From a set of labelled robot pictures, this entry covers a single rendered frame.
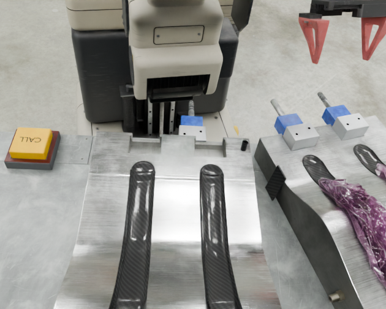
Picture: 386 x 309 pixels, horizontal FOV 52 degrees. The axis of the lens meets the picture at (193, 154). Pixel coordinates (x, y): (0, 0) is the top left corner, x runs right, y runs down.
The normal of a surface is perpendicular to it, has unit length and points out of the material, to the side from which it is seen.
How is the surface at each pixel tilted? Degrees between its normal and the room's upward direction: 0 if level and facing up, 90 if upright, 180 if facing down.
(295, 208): 90
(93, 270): 27
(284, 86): 0
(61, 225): 0
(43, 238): 0
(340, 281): 90
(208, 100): 90
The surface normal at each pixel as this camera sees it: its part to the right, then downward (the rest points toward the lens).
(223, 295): 0.00, -0.92
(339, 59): 0.08, -0.64
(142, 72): 0.19, 0.84
